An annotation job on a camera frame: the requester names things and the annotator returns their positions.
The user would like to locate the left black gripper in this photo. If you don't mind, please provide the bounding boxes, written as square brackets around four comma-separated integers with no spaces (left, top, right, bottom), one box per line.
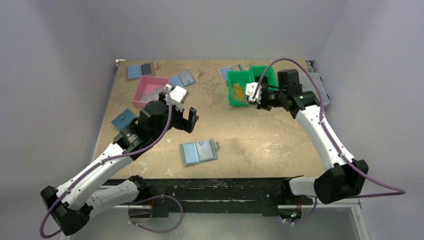
[151,92,198,142]

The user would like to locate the green card holder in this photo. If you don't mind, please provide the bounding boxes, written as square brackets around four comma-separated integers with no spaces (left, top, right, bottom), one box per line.
[180,138,220,166]

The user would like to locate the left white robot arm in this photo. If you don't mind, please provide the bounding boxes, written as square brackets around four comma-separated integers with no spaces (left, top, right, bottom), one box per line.
[40,90,198,236]

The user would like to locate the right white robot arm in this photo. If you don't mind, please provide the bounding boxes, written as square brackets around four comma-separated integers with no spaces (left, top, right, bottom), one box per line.
[245,69,369,204]

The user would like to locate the cards in pink box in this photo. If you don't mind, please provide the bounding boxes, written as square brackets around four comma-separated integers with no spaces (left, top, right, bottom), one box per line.
[139,87,164,103]

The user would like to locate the blue card behind bin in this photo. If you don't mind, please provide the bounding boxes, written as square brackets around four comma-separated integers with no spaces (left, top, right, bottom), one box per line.
[217,63,246,83]

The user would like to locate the dark blue card holder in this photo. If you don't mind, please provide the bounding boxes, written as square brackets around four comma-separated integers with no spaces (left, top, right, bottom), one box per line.
[111,108,136,131]

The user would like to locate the right green bin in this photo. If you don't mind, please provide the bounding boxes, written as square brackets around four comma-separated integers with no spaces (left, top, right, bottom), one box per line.
[249,65,279,90]

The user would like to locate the green bin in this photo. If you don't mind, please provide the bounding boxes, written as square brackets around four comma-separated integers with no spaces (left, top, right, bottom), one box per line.
[227,70,254,107]
[249,65,279,90]

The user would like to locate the clear compartment organizer box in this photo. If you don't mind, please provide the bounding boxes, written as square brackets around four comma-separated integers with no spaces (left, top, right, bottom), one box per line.
[309,72,330,106]

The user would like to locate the left green bin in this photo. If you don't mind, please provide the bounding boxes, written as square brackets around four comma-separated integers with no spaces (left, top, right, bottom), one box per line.
[227,70,254,107]

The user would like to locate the yellow item in bin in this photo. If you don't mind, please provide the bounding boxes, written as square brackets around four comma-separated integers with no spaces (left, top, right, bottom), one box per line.
[231,83,245,101]

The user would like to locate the pink open box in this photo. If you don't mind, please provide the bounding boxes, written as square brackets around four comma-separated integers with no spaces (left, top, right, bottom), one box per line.
[131,75,169,109]

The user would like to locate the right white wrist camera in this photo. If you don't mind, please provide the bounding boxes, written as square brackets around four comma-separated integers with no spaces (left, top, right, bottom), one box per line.
[244,82,262,104]

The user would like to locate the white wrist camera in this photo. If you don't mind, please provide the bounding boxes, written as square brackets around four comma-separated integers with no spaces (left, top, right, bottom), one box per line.
[244,82,262,104]
[165,84,190,112]

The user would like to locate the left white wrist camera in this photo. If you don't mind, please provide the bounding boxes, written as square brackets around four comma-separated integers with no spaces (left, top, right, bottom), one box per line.
[165,84,190,112]

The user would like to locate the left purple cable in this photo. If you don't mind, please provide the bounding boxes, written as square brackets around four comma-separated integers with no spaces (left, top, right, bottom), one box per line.
[39,86,184,239]

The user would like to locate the purple cable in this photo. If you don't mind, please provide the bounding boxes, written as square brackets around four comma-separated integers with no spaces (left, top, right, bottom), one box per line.
[254,58,407,227]
[39,86,184,239]

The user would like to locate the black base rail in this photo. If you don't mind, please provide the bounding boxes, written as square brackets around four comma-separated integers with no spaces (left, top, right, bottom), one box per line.
[99,176,332,220]

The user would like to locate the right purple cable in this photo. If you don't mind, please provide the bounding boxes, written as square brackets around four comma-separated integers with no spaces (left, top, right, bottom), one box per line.
[254,58,407,227]

